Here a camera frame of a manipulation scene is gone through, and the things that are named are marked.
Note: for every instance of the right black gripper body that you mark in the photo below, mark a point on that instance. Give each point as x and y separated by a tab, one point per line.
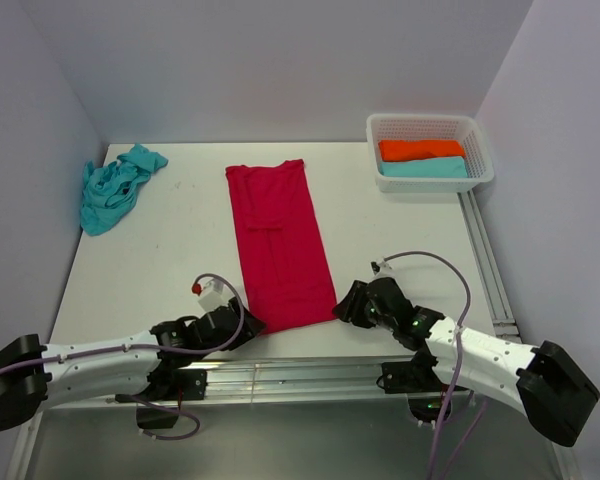
368	316

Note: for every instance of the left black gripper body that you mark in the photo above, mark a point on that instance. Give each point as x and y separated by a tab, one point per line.
238	338

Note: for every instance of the crimson red t shirt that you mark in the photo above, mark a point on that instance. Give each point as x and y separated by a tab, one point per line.
285	272

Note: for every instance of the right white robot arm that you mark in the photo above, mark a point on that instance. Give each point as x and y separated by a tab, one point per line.
542	382

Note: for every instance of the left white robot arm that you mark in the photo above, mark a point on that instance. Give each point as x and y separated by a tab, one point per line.
153	365

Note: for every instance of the rolled orange t shirt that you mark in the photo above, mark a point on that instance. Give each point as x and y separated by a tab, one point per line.
401	151

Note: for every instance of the white perforated plastic basket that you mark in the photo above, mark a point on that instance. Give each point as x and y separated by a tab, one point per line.
416	127

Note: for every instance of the rolled teal t shirt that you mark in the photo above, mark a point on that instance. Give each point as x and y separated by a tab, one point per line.
439	167

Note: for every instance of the crumpled teal t shirt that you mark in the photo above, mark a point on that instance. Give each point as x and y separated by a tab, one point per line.
111	191

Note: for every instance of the aluminium mounting rail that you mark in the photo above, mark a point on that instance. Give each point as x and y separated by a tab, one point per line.
335	378

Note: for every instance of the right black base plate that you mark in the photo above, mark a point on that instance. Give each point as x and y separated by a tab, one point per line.
409	377

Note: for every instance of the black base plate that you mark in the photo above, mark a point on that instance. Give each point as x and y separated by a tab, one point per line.
176	385
409	377

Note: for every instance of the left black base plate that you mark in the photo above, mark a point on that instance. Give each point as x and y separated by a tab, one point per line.
176	385

